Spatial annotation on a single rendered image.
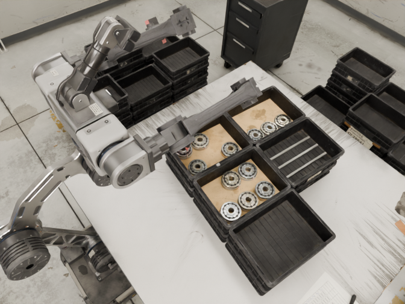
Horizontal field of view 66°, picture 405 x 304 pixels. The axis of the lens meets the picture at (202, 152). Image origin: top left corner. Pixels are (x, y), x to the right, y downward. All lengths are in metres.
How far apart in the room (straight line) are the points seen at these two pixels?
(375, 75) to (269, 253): 2.07
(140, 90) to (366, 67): 1.99
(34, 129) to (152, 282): 2.03
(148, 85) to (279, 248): 1.78
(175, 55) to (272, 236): 1.85
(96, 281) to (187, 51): 1.97
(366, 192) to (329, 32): 2.75
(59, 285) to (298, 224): 1.63
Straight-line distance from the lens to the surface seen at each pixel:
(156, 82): 2.81
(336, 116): 2.98
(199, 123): 1.09
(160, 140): 1.01
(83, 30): 4.20
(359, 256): 1.87
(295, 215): 1.68
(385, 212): 2.06
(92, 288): 2.17
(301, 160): 1.86
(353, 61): 3.23
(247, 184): 1.69
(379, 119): 2.81
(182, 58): 2.86
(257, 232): 1.59
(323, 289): 1.74
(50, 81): 1.21
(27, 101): 3.50
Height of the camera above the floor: 2.29
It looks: 55 degrees down
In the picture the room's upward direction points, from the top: 4 degrees clockwise
